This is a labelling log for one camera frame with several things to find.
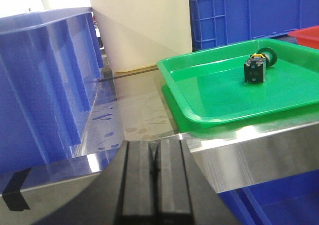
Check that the black tape strip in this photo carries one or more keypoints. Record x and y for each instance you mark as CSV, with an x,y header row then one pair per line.
x,y
12,195

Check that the green plastic tray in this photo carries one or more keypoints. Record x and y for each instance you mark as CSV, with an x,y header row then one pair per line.
x,y
209,89

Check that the blue bin left of trays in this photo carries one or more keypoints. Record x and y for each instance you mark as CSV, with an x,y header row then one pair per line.
x,y
50,65

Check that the blue bin lower right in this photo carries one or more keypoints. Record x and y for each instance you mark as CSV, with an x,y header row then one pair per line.
x,y
292,200

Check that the cream plastic storage basket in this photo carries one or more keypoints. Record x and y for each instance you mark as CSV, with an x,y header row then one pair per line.
x,y
138,33

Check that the green mushroom push button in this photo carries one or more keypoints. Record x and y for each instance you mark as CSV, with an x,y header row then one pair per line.
x,y
256,65

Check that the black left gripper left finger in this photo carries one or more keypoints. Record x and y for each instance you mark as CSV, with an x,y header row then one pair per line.
x,y
123,194

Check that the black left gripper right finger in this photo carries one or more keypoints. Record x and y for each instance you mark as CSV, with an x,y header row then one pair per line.
x,y
184,195

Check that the red plastic tray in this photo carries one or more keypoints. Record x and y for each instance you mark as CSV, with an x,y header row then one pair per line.
x,y
307,36

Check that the lower stacked blue crate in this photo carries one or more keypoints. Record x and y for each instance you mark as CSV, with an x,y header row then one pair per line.
x,y
220,22

